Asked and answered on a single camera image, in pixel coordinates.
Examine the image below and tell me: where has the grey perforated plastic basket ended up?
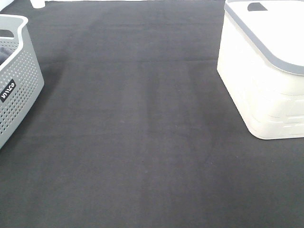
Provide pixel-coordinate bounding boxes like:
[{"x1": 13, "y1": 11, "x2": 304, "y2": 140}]
[{"x1": 0, "y1": 14, "x2": 44, "y2": 145}]

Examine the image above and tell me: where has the grey microfibre towel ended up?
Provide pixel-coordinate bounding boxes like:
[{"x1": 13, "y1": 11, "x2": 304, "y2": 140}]
[{"x1": 0, "y1": 47, "x2": 13, "y2": 65}]

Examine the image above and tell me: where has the black table mat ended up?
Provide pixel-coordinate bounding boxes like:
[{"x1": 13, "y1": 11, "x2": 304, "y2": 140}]
[{"x1": 0, "y1": 0, "x2": 304, "y2": 228}]

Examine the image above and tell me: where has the white cup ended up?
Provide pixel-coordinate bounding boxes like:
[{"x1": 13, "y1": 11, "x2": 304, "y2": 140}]
[{"x1": 30, "y1": 0, "x2": 45, "y2": 9}]

